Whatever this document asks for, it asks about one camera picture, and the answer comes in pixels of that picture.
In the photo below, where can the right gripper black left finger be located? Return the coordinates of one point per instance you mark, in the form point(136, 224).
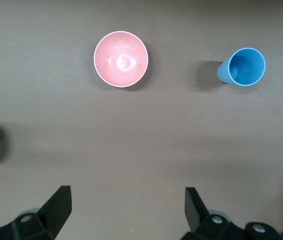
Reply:
point(51, 215)

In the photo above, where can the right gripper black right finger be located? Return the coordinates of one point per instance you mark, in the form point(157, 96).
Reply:
point(199, 217)

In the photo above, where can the pink bowl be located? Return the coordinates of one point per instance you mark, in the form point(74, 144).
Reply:
point(121, 59)

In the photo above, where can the blue ribbed cup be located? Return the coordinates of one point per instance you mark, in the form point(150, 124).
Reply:
point(246, 66)

